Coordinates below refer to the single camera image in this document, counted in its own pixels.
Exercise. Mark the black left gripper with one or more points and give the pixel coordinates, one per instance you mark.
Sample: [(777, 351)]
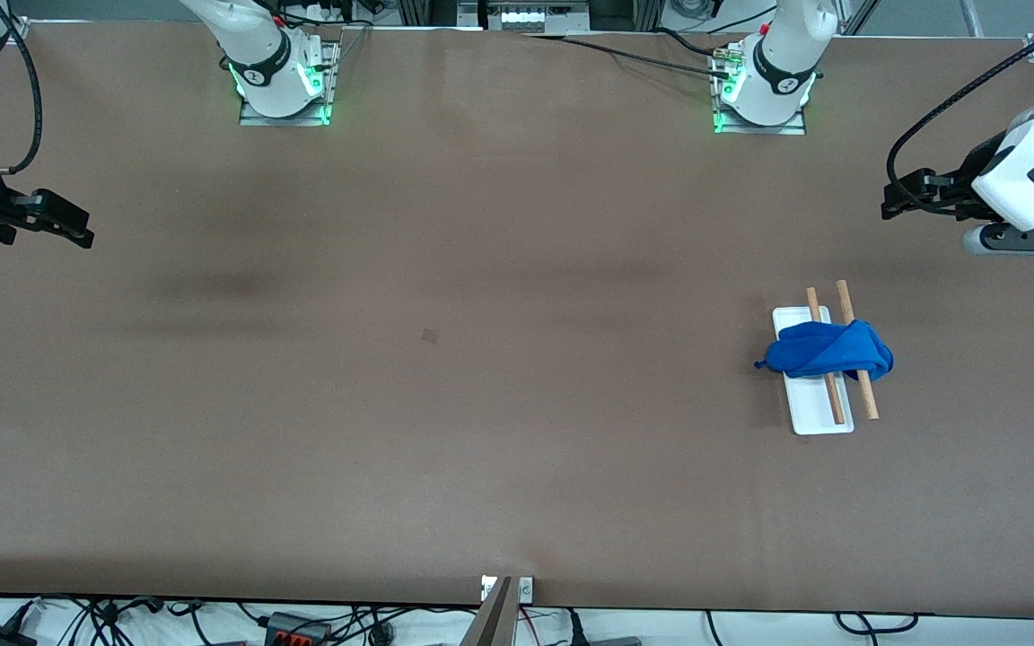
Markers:
[(963, 183)]

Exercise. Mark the blue microfibre towel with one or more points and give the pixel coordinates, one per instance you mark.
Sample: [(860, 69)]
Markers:
[(831, 352)]

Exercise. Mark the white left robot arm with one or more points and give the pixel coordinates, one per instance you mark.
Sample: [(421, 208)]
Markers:
[(1033, 175)]

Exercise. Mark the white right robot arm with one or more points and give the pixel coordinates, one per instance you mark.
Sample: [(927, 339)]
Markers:
[(275, 90)]

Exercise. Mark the white rack with wooden rods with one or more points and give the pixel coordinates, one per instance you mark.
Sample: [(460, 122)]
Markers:
[(818, 413)]

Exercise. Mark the white socket box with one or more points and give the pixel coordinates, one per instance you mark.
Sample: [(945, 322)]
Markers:
[(535, 18)]

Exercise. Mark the black power adapter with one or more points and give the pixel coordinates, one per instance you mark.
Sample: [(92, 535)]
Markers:
[(1, 638)]

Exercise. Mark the red and black connector block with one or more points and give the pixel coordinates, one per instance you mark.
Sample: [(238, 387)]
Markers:
[(297, 632)]

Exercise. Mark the grey flat box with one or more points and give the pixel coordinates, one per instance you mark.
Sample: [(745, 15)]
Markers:
[(616, 641)]

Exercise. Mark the black plug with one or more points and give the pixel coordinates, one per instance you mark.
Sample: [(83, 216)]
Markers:
[(575, 628)]

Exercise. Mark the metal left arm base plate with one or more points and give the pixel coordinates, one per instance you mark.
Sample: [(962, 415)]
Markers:
[(786, 130)]

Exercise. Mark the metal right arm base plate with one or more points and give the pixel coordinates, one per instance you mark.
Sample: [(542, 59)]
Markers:
[(302, 120)]

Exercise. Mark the small metal edge bracket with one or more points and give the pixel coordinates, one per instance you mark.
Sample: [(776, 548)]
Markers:
[(526, 589)]

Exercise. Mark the grey camera pole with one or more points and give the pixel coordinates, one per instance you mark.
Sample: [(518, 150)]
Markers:
[(492, 624)]

